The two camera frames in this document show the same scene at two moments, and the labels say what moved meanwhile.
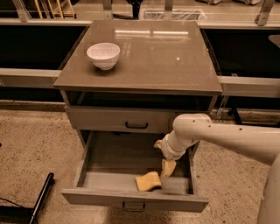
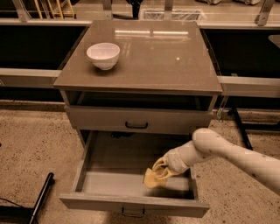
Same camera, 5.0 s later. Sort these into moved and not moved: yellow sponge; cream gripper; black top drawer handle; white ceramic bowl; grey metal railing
Moved: cream gripper; yellow sponge
Not moved: grey metal railing; black top drawer handle; white ceramic bowl
